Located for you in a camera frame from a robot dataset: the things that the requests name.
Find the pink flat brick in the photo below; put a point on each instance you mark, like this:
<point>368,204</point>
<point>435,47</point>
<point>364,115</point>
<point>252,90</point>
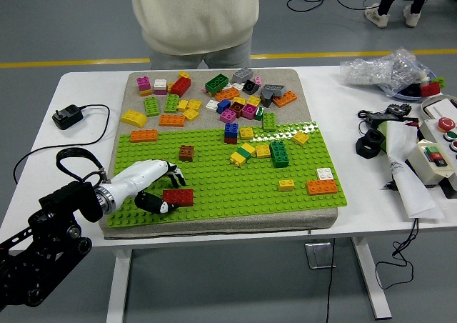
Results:
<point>160,91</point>

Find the green studded baseplate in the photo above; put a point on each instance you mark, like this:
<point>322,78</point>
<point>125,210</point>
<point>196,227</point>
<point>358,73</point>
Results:
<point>221,194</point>

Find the green thin brick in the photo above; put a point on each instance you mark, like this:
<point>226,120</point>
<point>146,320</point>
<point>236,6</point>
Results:
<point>245,152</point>

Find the black power adapter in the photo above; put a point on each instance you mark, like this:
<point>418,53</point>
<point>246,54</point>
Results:
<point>378,117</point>

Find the white table leg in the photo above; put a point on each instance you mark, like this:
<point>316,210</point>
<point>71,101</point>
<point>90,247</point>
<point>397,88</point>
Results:
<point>119,287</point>
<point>371,283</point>

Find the dark grey brick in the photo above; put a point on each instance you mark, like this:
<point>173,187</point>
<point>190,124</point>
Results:
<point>266,100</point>

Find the grey slope brick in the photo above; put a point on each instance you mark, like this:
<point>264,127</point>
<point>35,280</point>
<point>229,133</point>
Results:
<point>273,88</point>

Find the dark red brick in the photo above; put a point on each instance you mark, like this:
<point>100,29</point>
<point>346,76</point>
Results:
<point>236,109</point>

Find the red long brick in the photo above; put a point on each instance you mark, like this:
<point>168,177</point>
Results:
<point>181,86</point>

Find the white rounded device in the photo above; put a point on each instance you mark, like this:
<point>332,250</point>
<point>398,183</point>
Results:
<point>441,106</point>

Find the large black nut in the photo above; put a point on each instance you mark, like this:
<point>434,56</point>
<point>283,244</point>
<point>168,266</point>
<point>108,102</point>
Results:
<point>362,148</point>

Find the blue-rimmed bowl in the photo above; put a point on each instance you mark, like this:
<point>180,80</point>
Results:
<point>407,96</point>

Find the light green brick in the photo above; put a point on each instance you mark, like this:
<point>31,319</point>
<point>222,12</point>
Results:
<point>171,103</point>
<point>270,121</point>
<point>151,106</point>
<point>440,82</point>

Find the orange long brick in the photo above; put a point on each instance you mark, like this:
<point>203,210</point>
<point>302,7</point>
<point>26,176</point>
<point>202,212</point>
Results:
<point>144,135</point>
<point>172,120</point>
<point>227,94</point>
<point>322,187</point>
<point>285,99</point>

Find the white paper sheet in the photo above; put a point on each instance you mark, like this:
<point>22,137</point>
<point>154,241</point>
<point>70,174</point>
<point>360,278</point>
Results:
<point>410,180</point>

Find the black wall plug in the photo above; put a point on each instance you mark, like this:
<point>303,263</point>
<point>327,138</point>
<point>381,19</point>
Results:
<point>68,115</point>

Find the magenta brick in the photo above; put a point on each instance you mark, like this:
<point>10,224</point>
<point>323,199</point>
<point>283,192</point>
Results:
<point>228,115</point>
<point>249,111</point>

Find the small dark green brick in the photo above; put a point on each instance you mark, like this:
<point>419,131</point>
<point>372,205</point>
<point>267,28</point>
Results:
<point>259,114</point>

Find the green sheet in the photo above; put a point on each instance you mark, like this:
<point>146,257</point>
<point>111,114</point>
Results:
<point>383,137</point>

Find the small white brick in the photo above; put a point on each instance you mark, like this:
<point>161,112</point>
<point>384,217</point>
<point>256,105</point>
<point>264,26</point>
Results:
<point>238,85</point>

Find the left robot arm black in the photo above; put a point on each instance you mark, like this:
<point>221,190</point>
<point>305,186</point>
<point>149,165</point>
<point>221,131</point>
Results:
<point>71,198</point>

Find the red thin brick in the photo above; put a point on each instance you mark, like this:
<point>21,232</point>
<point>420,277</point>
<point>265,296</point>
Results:
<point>231,140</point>

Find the clear bubble wrap bag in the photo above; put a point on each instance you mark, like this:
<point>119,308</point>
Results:
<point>378,71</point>

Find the control box with red button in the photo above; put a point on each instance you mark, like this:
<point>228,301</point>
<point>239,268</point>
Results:
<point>433,128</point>

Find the yellow flat brick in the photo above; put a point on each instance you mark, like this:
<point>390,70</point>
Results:
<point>145,93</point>

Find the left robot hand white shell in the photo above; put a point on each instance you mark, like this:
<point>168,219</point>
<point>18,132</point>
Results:
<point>135,174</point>

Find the yellow curved brick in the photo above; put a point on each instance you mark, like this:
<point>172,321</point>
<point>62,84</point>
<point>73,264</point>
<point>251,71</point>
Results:
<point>133,117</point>

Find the metal bracket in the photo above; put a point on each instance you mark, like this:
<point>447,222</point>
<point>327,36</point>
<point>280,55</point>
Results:
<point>319,255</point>

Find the dark green long brick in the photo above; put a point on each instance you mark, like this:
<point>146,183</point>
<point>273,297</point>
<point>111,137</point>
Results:
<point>216,83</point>

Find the dark green tall brick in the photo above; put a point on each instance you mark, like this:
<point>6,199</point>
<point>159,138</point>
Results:
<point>280,155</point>

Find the white switch box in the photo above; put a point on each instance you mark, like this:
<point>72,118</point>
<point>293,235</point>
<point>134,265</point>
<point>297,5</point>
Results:
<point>421,162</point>

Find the black gear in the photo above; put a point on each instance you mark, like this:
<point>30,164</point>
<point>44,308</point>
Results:
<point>398,109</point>

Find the blue brick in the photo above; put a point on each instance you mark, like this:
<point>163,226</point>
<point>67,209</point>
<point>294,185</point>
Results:
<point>231,130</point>
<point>223,106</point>

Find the small yellow brick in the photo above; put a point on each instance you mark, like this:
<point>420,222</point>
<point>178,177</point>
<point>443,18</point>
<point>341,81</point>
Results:
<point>286,185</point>
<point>184,74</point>

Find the small black plug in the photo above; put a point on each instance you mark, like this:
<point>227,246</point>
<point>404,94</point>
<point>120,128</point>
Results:
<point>389,186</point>

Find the brown brick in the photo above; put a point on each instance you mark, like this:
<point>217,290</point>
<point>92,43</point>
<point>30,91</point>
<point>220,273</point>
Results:
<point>186,153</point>

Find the black slope brick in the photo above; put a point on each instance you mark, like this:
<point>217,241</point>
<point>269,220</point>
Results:
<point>250,86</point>

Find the small pink brick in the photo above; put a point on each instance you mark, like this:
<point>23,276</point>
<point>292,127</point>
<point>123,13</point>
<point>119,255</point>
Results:
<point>258,80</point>
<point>204,89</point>

